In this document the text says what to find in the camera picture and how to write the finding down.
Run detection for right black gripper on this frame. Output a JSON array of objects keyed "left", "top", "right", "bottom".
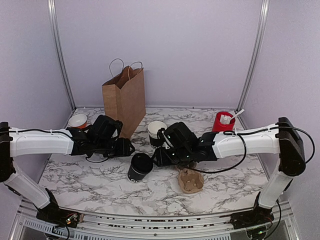
[{"left": 151, "top": 146, "right": 192, "bottom": 168}]

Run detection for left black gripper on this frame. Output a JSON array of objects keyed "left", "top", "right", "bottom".
[{"left": 93, "top": 137, "right": 135, "bottom": 159}]

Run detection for black plastic cup lid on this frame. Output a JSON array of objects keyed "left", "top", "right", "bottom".
[{"left": 131, "top": 153, "right": 154, "bottom": 174}]

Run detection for black paper coffee cup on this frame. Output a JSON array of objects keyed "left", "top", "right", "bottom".
[{"left": 127, "top": 164, "right": 153, "bottom": 183}]

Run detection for cardboard cup carrier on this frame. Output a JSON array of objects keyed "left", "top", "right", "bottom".
[{"left": 176, "top": 166, "right": 204, "bottom": 194}]

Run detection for brown paper bag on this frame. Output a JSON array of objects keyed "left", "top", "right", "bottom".
[{"left": 102, "top": 65, "right": 146, "bottom": 139}]

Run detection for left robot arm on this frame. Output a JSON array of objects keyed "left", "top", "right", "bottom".
[{"left": 0, "top": 115, "right": 135, "bottom": 228}]

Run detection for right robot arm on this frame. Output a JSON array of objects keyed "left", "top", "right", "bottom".
[{"left": 151, "top": 117, "right": 307, "bottom": 229}]

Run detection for stack of paper cups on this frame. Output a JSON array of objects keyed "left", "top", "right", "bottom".
[{"left": 147, "top": 121, "right": 167, "bottom": 149}]

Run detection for red cylindrical container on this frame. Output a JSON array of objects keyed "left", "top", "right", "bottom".
[{"left": 212, "top": 111, "right": 236, "bottom": 132}]

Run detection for orange white bowl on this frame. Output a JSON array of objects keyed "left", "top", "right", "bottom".
[{"left": 68, "top": 114, "right": 88, "bottom": 129}]

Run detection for sugar packets in container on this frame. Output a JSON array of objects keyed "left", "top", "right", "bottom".
[{"left": 220, "top": 114, "right": 233, "bottom": 125}]

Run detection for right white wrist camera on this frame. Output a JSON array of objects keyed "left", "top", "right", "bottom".
[{"left": 161, "top": 132, "right": 173, "bottom": 150}]

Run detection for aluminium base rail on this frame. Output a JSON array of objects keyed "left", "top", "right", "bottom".
[{"left": 8, "top": 199, "right": 302, "bottom": 240}]

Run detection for left aluminium frame post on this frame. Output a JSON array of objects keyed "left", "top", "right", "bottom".
[{"left": 47, "top": 0, "right": 77, "bottom": 112}]

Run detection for aluminium frame post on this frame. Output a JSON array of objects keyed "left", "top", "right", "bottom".
[
  {"left": 47, "top": 0, "right": 77, "bottom": 112},
  {"left": 236, "top": 0, "right": 270, "bottom": 111}
]

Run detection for right aluminium frame post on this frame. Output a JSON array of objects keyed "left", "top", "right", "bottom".
[{"left": 236, "top": 0, "right": 270, "bottom": 111}]

